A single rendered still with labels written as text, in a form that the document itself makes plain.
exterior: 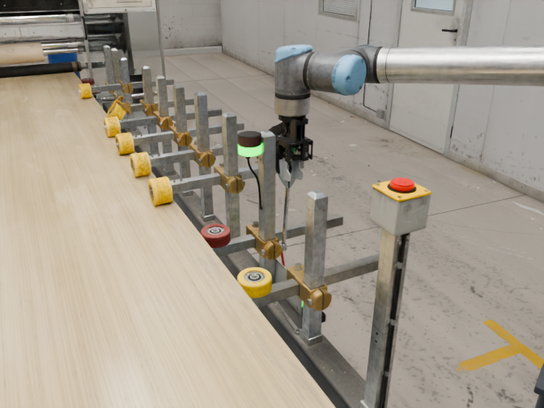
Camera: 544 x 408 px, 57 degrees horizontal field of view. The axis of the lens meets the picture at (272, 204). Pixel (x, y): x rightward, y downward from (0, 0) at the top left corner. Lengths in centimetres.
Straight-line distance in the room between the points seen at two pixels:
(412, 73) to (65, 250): 96
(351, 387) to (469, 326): 149
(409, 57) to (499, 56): 20
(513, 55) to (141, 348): 97
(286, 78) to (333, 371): 70
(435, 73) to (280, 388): 77
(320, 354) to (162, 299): 41
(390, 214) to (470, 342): 174
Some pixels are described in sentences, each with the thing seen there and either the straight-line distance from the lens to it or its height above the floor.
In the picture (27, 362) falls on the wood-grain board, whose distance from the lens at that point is 106.
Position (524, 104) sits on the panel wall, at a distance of 415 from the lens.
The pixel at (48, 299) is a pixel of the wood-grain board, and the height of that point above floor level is 90.
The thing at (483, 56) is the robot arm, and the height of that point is 138.
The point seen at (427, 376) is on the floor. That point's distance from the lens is 231.
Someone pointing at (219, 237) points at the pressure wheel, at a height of 90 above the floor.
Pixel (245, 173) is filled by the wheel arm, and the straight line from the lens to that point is 161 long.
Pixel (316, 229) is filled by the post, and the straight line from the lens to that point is 111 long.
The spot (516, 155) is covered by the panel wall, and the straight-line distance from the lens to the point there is 423.
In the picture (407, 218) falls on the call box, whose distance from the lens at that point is 85.
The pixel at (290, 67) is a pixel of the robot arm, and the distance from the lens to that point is 123.
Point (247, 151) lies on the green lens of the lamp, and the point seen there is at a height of 114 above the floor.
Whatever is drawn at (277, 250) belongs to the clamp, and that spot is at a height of 85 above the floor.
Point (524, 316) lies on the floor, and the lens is 280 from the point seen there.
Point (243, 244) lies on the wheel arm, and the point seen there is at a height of 85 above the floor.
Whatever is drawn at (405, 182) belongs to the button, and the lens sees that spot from 86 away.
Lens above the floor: 156
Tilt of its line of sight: 26 degrees down
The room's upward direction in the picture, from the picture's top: straight up
